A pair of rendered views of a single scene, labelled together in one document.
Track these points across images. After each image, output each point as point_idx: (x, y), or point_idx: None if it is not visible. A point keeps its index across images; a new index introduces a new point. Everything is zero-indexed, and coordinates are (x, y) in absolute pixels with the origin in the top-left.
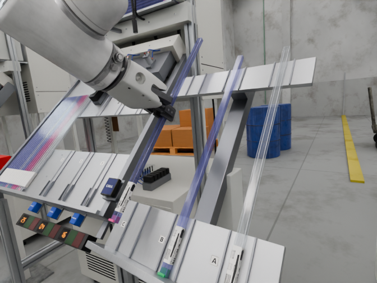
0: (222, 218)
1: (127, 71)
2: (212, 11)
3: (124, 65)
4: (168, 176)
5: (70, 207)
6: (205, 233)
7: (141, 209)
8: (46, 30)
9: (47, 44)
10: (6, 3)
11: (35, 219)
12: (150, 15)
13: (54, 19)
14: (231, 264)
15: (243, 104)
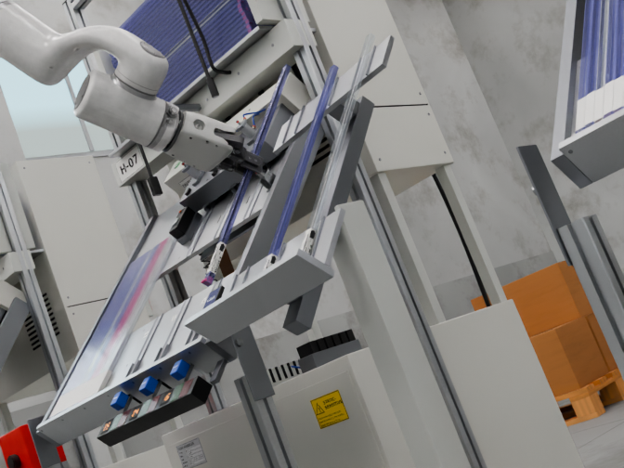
0: (351, 267)
1: (184, 121)
2: (360, 8)
3: (180, 118)
4: (353, 345)
5: (168, 358)
6: (292, 246)
7: (240, 277)
8: (111, 104)
9: (114, 115)
10: (84, 95)
11: (123, 414)
12: (237, 62)
13: (115, 96)
14: (303, 243)
15: (352, 123)
